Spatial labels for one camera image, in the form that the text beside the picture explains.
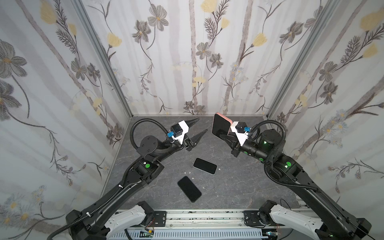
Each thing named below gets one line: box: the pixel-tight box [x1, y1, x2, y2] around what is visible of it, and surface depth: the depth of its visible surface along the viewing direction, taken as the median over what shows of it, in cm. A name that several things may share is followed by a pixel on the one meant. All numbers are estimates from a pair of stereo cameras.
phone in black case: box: [177, 176, 202, 203], surface depth 86 cm
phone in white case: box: [192, 157, 218, 176], surface depth 95 cm
